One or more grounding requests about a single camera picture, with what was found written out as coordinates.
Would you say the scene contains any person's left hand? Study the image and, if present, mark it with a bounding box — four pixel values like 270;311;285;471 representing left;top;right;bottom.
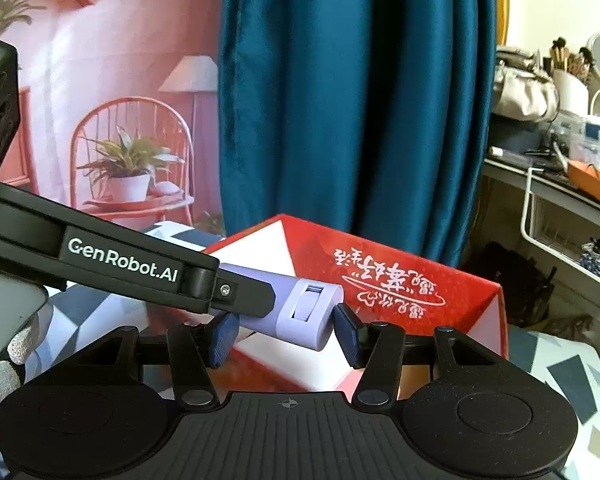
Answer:
0;305;51;413

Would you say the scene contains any lavender utility knife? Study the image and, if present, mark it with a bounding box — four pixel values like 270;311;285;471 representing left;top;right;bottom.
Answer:
219;265;344;352

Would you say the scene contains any yellow curtain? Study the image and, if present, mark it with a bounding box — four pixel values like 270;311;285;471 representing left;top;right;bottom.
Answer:
495;0;510;46

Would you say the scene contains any beige drawstring bag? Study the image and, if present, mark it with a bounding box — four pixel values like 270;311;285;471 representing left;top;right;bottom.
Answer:
492;62;561;122

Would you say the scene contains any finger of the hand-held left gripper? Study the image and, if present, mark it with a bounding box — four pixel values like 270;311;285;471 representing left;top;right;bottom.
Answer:
211;266;277;318

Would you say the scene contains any black desk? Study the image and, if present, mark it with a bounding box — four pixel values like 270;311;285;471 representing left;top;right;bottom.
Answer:
482;157;600;221

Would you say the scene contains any orange tray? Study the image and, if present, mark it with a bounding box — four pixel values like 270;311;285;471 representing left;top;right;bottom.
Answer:
567;160;600;211

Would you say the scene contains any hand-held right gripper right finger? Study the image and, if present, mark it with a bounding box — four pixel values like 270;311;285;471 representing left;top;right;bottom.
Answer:
334;305;508;407

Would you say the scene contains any white wire hanging basket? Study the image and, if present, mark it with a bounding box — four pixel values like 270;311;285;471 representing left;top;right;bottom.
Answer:
520;166;600;301

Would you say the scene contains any red strawberry print cardboard box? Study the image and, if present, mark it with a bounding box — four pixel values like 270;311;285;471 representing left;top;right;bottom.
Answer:
200;214;510;401

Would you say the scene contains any teal curtain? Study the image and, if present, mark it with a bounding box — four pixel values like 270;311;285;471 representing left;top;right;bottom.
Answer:
217;0;498;268

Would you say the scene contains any clear tube with white cap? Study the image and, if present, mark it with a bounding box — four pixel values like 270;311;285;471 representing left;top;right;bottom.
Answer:
487;146;531;163

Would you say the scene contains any pink room print backdrop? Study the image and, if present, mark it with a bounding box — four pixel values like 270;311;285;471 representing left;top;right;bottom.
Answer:
0;0;228;241

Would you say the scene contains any white cap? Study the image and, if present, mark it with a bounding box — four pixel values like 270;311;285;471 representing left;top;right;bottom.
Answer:
496;45;538;68

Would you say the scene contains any geometric patterned tablecloth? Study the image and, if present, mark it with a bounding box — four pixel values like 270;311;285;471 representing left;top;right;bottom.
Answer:
27;220;600;480

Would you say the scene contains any black bag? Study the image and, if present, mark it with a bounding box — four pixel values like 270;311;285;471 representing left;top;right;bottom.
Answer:
487;115;556;153

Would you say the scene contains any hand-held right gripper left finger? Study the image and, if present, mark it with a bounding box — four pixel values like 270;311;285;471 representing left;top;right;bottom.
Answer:
72;312;241;407

